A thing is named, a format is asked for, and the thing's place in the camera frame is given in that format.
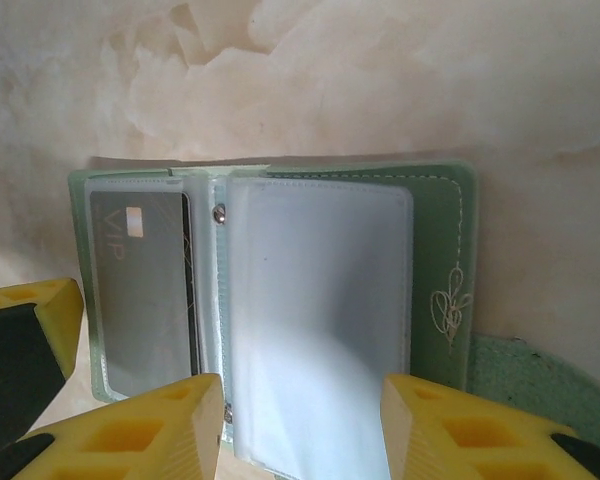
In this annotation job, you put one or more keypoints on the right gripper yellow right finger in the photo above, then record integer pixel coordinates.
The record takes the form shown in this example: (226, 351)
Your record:
(480, 440)

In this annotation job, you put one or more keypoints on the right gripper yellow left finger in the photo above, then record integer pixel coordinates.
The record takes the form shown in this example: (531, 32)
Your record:
(130, 435)

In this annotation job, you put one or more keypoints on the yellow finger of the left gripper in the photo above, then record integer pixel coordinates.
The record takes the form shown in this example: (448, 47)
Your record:
(25, 345)

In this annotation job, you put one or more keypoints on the black VIP card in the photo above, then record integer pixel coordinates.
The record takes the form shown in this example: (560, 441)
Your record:
(192, 300)
(140, 280)

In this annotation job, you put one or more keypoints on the green card holder wallet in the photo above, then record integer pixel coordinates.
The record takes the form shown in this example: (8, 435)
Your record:
(320, 280)

